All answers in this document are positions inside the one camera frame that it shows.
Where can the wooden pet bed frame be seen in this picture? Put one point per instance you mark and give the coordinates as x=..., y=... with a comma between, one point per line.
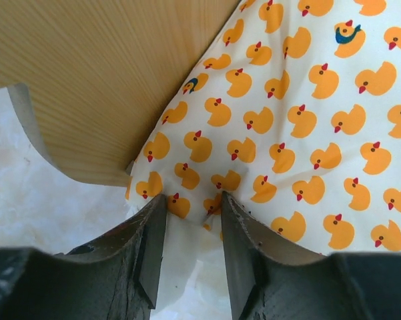
x=89, y=79

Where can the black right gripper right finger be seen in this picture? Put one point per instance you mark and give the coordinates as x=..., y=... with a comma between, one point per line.
x=270, y=277

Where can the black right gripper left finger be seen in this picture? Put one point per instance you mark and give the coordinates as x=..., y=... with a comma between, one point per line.
x=114, y=276

